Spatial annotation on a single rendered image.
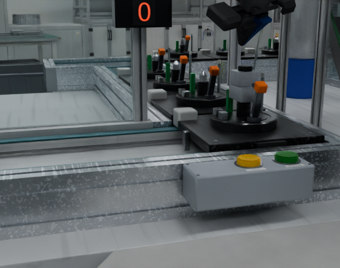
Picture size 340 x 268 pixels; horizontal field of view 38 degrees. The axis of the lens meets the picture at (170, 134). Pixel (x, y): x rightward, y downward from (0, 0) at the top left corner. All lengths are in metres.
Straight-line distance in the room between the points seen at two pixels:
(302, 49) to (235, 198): 1.21
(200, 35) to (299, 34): 8.87
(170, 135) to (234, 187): 0.34
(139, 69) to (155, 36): 9.25
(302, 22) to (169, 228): 1.27
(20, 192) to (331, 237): 0.50
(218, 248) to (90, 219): 0.21
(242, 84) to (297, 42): 0.96
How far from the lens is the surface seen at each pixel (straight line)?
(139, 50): 1.11
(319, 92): 1.16
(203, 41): 10.84
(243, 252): 0.77
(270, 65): 2.39
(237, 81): 1.02
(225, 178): 0.79
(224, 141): 0.93
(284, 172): 0.83
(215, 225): 0.84
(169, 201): 0.85
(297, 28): 1.95
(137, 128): 1.11
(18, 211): 0.82
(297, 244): 0.81
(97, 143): 1.07
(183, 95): 1.25
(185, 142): 1.01
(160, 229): 0.83
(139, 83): 1.12
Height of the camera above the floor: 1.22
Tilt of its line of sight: 15 degrees down
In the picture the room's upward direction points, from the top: straight up
